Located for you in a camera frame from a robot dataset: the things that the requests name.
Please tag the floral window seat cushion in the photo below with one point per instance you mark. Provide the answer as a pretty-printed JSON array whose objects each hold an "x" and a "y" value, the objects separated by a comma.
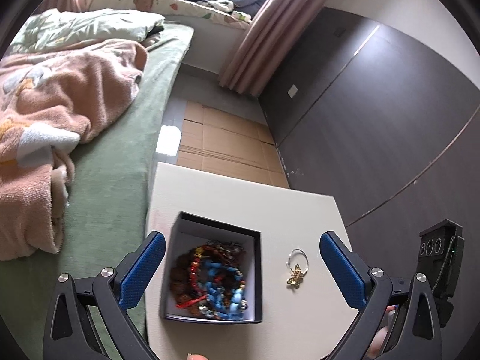
[{"x": 235, "y": 19}]

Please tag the flattened cardboard on floor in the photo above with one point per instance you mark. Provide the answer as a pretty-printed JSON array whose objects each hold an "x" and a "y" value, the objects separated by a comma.
[{"x": 221, "y": 143}]

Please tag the white square table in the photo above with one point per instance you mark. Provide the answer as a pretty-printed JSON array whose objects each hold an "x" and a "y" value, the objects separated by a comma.
[{"x": 305, "y": 323}]

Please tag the pink fleece blanket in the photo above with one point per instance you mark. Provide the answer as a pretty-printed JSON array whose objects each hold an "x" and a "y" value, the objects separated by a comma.
[{"x": 51, "y": 103}]

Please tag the black jewelry box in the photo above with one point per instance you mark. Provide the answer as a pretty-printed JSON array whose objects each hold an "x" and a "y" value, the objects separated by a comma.
[{"x": 194, "y": 239}]

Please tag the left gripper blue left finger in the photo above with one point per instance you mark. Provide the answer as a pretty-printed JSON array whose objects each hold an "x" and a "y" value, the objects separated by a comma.
[{"x": 136, "y": 270}]

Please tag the bed with green sheet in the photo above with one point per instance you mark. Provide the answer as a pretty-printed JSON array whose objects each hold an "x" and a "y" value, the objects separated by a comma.
[{"x": 108, "y": 200}]

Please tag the person's right hand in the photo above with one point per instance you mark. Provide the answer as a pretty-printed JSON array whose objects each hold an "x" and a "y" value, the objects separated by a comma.
[{"x": 377, "y": 343}]

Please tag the light green floral quilt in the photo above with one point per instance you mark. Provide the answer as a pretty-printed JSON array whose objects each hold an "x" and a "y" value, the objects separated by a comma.
[{"x": 55, "y": 30}]

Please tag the white wall socket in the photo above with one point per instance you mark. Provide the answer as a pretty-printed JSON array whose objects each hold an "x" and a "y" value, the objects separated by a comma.
[{"x": 292, "y": 91}]

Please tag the right pink curtain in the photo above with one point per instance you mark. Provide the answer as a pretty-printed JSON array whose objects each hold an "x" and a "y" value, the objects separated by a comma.
[{"x": 270, "y": 37}]

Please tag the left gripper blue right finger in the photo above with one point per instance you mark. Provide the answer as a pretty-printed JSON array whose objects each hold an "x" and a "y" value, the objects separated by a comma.
[{"x": 349, "y": 271}]

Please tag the person's left hand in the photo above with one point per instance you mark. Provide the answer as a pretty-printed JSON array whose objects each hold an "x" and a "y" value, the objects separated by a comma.
[{"x": 195, "y": 356}]

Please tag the dark grey wardrobe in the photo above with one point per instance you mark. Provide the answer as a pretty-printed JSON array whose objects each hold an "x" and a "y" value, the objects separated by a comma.
[{"x": 390, "y": 129}]

